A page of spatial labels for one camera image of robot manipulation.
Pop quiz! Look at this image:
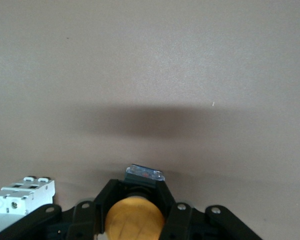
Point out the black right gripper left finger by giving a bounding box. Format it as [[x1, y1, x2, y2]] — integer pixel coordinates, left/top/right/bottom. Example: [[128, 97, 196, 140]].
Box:
[[0, 178, 121, 240]]

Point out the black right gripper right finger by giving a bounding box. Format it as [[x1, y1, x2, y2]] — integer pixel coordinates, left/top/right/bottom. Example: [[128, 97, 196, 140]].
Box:
[[154, 179, 264, 240]]

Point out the white red circuit breaker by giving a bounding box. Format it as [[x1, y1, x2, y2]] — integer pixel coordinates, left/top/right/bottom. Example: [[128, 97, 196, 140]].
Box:
[[0, 175, 57, 221]]

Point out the yellow push button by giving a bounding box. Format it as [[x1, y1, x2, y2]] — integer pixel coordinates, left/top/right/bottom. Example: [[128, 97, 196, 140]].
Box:
[[99, 163, 166, 240]]

